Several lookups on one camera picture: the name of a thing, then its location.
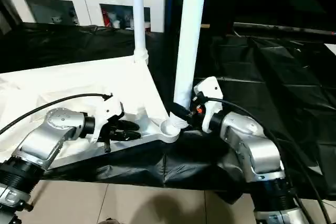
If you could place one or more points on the white plastic table top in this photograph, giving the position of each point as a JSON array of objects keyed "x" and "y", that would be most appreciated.
[{"x": 65, "y": 77}]

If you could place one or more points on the white plastic table leg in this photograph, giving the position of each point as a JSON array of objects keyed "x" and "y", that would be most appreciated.
[
  {"x": 189, "y": 37},
  {"x": 138, "y": 11}
]

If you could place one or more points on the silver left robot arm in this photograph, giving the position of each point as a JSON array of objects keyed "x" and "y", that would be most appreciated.
[{"x": 44, "y": 137}]

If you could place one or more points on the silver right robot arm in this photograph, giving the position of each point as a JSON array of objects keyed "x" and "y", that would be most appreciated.
[{"x": 252, "y": 145}]

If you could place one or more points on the black mat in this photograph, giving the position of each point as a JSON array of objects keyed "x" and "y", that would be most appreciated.
[{"x": 262, "y": 77}]

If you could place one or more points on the brown round object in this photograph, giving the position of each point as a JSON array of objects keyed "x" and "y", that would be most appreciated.
[{"x": 111, "y": 221}]

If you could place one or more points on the small tan block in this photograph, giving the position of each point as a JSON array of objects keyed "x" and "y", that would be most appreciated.
[{"x": 206, "y": 26}]

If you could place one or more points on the dark metal stand leg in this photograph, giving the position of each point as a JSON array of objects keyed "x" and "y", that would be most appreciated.
[{"x": 28, "y": 207}]

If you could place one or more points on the blue upright panel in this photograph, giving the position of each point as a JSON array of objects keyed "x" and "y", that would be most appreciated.
[{"x": 169, "y": 1}]

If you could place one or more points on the long metal rod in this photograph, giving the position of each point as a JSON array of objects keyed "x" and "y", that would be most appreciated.
[{"x": 283, "y": 27}]

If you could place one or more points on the white sheet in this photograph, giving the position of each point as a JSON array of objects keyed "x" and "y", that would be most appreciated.
[{"x": 330, "y": 49}]

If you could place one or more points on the grey curtain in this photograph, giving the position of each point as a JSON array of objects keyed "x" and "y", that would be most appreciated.
[{"x": 9, "y": 11}]

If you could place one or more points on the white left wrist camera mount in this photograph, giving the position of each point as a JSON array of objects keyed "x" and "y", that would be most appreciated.
[{"x": 105, "y": 111}]

